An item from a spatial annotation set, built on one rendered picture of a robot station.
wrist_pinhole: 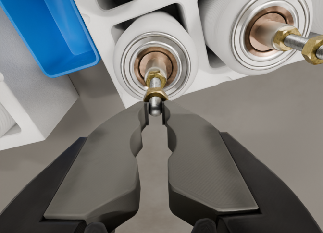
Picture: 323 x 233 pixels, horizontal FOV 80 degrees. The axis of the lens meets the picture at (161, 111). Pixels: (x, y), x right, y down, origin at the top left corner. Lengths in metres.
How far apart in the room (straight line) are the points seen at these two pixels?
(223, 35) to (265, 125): 0.45
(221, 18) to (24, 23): 0.32
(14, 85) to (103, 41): 0.17
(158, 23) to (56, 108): 0.31
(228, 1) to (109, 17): 0.14
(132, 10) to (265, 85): 0.40
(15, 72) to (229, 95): 0.46
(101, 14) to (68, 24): 0.21
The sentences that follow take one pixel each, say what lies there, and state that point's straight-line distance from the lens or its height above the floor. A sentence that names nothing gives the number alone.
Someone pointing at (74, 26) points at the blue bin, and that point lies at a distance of 0.49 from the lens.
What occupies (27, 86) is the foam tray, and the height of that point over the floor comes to 0.14.
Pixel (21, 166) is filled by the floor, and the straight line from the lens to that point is 0.79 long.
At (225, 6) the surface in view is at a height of 0.24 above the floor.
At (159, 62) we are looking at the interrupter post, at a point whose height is 0.26.
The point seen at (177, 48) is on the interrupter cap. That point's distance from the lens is 0.21.
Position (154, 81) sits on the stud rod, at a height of 0.30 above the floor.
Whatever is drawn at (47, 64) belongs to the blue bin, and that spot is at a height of 0.10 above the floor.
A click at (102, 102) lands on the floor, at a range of 0.54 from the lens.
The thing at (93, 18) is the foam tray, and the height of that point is 0.18.
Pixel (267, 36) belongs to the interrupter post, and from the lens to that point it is 0.21.
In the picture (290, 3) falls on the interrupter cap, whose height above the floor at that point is 0.25.
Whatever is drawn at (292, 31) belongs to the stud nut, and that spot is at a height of 0.29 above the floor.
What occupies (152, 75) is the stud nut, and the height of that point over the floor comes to 0.29.
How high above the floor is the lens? 0.46
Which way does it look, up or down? 59 degrees down
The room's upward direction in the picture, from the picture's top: 178 degrees clockwise
